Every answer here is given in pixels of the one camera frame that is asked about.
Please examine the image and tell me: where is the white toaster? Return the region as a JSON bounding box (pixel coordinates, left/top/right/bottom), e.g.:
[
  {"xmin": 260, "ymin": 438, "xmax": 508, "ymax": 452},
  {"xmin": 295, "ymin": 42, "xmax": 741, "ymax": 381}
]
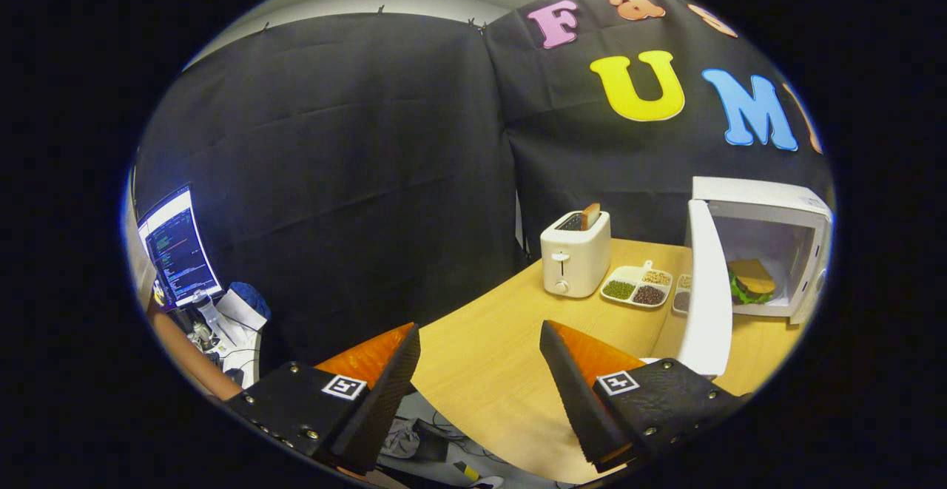
[{"xmin": 540, "ymin": 210, "xmax": 612, "ymax": 299}]

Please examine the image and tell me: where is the blue round object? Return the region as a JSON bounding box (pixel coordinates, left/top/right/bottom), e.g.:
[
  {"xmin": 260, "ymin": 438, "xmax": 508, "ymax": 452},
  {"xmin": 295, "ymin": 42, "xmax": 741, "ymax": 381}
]
[{"xmin": 229, "ymin": 282, "xmax": 272, "ymax": 321}]

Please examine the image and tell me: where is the brown bread lettuce sandwich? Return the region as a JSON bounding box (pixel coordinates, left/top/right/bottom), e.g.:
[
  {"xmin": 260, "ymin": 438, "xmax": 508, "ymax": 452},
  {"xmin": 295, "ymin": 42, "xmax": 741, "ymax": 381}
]
[{"xmin": 729, "ymin": 258, "xmax": 778, "ymax": 306}]

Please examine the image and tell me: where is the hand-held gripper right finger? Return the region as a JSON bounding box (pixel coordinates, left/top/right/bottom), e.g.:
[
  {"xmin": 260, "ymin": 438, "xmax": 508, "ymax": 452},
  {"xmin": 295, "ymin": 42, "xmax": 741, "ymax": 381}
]
[{"xmin": 539, "ymin": 319, "xmax": 748, "ymax": 473}]

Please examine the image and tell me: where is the black box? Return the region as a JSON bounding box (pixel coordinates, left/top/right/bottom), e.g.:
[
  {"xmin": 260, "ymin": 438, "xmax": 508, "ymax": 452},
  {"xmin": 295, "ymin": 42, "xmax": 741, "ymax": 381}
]
[{"xmin": 414, "ymin": 419, "xmax": 451, "ymax": 462}]

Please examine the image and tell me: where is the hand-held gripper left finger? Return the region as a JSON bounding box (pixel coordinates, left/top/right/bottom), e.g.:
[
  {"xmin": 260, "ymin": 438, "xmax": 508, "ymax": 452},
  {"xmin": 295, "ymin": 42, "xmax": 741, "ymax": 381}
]
[{"xmin": 226, "ymin": 323, "xmax": 422, "ymax": 473}]

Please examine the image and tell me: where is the white microwave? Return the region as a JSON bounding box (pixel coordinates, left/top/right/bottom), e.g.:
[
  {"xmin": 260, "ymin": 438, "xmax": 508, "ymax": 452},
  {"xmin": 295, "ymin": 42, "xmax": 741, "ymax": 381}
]
[{"xmin": 677, "ymin": 176, "xmax": 835, "ymax": 379}]

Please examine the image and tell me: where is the white divided bean dish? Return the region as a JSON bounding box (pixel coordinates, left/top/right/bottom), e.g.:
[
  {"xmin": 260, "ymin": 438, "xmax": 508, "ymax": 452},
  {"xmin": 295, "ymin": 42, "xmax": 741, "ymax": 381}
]
[{"xmin": 599, "ymin": 260, "xmax": 674, "ymax": 309}]

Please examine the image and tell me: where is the white paper clutter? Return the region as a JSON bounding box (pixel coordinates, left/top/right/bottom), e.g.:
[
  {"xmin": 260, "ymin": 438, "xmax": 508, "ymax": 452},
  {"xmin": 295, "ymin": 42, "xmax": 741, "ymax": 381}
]
[{"xmin": 215, "ymin": 289, "xmax": 269, "ymax": 331}]

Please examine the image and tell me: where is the computer monitor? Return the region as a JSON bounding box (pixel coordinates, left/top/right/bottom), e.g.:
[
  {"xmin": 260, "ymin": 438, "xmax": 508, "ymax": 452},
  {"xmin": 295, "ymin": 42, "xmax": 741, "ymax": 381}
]
[{"xmin": 137, "ymin": 184, "xmax": 223, "ymax": 311}]

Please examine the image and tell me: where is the grey crumpled cloth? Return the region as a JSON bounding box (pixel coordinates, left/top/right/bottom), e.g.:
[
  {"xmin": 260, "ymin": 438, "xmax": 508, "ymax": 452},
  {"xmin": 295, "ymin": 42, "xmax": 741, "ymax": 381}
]
[{"xmin": 381, "ymin": 419, "xmax": 421, "ymax": 460}]

